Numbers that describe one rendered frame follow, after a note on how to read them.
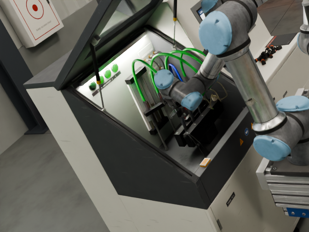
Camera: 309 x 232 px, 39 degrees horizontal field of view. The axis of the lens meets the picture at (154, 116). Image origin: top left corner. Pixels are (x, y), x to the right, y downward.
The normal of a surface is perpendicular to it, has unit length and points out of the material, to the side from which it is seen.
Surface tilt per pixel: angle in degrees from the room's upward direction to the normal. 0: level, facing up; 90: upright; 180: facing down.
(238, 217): 90
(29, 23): 90
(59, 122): 90
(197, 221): 90
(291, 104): 8
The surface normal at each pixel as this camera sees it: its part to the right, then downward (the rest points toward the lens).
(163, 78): -0.21, -0.29
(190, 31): 0.63, -0.20
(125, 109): 0.74, 0.00
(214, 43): -0.69, 0.45
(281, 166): -0.38, -0.83
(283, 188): -0.48, 0.56
